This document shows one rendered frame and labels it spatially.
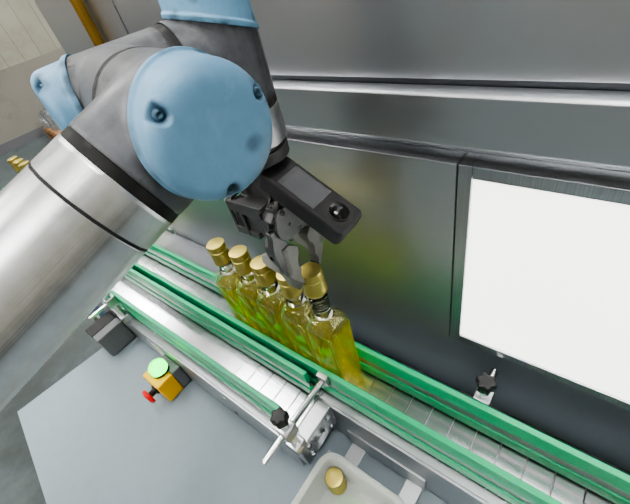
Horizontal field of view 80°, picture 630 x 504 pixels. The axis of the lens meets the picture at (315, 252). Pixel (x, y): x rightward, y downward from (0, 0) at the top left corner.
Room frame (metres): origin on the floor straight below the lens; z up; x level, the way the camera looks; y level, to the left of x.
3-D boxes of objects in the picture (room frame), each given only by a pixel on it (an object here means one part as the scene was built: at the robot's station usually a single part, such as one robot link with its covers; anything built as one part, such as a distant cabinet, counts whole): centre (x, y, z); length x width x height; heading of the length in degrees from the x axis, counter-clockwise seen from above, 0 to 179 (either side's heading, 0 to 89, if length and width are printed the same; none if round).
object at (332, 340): (0.38, 0.01, 0.99); 0.06 x 0.06 x 0.21; 43
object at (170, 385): (0.57, 0.45, 0.79); 0.07 x 0.07 x 0.07; 42
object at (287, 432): (0.30, 0.11, 0.95); 0.17 x 0.03 x 0.12; 132
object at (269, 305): (0.47, 0.09, 0.99); 0.06 x 0.06 x 0.21; 42
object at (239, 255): (0.51, 0.13, 1.14); 0.04 x 0.04 x 0.04
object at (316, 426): (0.31, 0.10, 0.85); 0.09 x 0.04 x 0.07; 132
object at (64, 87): (0.33, 0.11, 1.48); 0.11 x 0.11 x 0.08; 29
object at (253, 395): (0.96, 0.72, 0.92); 1.75 x 0.01 x 0.08; 42
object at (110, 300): (0.71, 0.55, 0.94); 0.07 x 0.04 x 0.13; 132
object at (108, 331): (0.78, 0.64, 0.79); 0.08 x 0.08 x 0.08; 42
